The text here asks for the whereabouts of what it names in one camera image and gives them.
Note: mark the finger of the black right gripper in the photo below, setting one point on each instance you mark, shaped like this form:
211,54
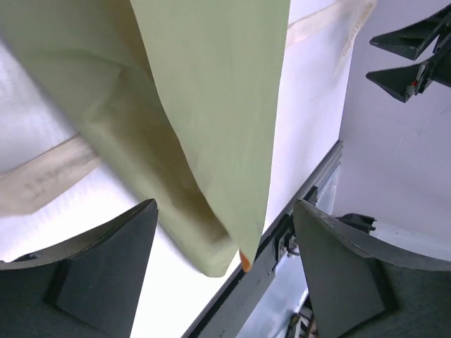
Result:
411,41
401,83

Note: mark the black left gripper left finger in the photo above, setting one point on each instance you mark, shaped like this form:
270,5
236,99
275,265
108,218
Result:
86,286

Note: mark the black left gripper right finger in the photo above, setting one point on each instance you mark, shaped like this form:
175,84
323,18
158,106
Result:
360,286

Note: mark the cream ribbon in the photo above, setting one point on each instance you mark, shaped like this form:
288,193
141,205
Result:
36,183

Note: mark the green and orange wrapping paper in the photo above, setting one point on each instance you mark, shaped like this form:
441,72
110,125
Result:
178,97

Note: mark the aluminium front rail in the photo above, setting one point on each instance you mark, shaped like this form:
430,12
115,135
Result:
325,178

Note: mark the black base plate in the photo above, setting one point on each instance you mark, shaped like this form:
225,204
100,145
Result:
226,314

